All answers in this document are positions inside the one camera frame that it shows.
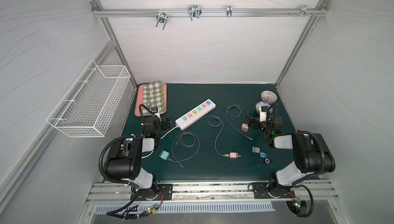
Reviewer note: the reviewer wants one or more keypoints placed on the teal USB charger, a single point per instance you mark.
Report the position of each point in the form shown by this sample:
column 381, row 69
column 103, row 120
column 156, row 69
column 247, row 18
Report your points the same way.
column 164, row 155

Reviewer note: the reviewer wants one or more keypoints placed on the aluminium front rail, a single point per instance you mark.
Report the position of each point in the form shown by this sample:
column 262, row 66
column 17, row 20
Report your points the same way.
column 195, row 191

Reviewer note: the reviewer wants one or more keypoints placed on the pink tray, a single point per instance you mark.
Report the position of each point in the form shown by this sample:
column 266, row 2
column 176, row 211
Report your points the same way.
column 139, row 99

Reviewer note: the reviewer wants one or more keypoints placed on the metal crossbar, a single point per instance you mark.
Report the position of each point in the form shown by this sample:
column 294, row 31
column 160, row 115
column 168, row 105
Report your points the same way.
column 227, row 12

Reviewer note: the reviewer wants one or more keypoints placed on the blue patterned bowl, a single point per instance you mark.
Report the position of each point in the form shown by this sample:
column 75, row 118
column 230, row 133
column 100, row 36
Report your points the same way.
column 263, row 103

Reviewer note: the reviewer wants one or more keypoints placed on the green checkered cloth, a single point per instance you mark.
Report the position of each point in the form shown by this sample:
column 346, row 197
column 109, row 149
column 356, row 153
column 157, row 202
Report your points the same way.
column 153, row 96

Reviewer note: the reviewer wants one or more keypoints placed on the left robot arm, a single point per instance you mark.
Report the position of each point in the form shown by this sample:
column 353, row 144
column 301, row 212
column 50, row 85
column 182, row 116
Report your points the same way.
column 121, row 160

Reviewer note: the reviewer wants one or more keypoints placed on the white wire basket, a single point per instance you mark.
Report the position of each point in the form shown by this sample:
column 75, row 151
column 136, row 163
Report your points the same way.
column 87, row 108

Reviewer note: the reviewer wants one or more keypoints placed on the white colourful power strip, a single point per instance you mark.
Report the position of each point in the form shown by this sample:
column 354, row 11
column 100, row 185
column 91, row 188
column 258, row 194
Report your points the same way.
column 195, row 114

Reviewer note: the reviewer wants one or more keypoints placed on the silver mp3 player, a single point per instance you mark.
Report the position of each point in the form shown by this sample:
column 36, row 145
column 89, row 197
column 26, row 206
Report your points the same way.
column 256, row 149

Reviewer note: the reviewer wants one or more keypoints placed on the pink charger near bowls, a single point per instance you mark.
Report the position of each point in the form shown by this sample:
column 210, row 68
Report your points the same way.
column 244, row 128

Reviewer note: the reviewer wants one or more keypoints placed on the blue mp3 player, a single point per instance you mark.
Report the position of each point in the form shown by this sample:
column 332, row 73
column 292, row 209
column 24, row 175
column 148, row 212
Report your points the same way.
column 263, row 155

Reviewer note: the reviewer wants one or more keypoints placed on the pink striped bowl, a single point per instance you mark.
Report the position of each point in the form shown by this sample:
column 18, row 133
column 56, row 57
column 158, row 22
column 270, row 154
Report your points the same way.
column 269, row 97

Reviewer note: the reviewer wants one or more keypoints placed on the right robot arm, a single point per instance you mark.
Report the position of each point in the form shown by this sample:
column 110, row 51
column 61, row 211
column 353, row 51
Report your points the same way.
column 311, row 155

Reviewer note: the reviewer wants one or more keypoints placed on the pink charger near front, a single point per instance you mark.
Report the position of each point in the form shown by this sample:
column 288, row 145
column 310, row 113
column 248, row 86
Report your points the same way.
column 234, row 155

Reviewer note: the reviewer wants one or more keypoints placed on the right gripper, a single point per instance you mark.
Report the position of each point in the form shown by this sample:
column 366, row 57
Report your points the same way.
column 254, row 122

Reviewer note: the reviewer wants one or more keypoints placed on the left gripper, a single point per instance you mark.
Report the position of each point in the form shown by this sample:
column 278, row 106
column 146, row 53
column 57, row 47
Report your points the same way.
column 164, row 124

